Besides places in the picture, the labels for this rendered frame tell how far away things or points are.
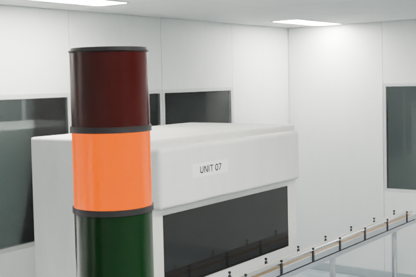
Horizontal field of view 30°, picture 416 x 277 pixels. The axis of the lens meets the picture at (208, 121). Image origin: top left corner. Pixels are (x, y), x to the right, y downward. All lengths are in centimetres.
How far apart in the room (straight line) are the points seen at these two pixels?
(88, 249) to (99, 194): 3
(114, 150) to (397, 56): 854
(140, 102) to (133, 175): 4
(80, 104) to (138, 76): 4
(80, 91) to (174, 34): 730
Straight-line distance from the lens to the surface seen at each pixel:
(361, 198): 926
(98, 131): 47
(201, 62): 810
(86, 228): 48
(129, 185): 47
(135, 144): 47
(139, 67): 47
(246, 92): 879
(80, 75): 47
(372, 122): 911
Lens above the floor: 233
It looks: 3 degrees down
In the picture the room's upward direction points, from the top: 1 degrees counter-clockwise
